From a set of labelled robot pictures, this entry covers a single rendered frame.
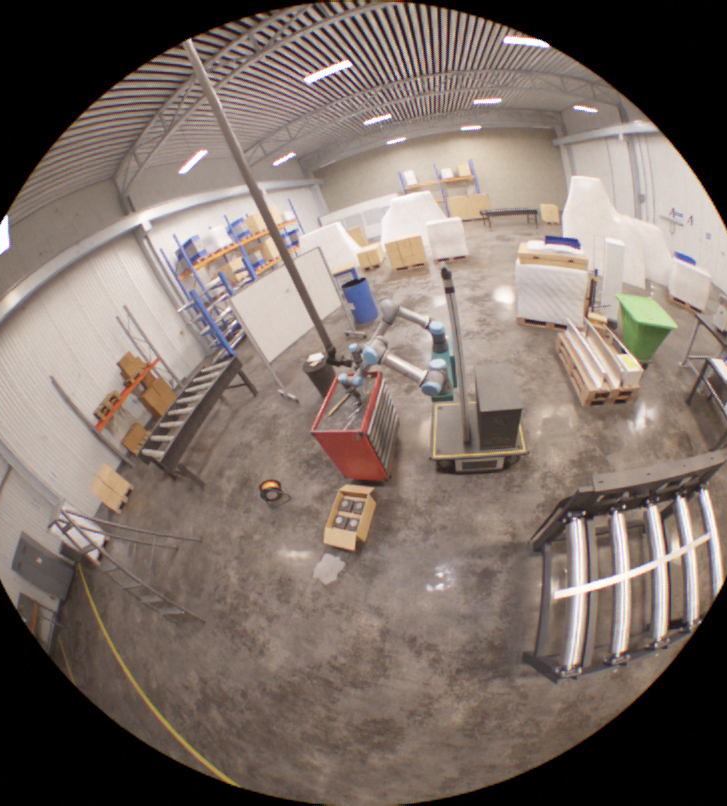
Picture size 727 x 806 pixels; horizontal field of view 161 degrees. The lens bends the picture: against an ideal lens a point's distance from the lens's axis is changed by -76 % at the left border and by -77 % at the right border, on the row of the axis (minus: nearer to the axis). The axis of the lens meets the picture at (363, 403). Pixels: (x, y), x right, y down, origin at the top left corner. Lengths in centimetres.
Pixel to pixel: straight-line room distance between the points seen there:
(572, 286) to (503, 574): 380
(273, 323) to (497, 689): 498
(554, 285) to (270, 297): 430
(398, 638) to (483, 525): 121
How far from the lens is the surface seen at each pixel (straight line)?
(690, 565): 206
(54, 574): 921
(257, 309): 400
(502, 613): 235
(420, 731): 262
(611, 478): 149
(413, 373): 159
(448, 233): 861
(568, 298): 447
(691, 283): 815
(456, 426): 258
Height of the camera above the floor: 232
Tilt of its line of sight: 40 degrees down
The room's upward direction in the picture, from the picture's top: 25 degrees counter-clockwise
